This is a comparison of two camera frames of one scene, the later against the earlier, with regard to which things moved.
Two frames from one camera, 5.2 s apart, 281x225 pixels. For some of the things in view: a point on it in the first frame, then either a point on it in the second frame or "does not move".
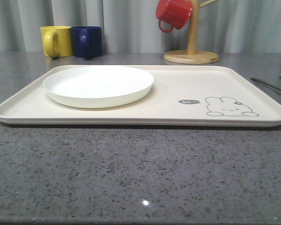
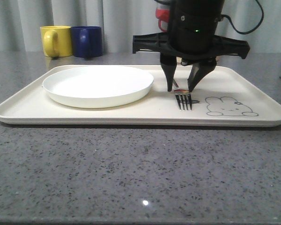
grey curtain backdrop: [132, 26] does not move
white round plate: [97, 86] does not move
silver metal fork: [269, 85] → [182, 95]
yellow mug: [57, 41] does not move
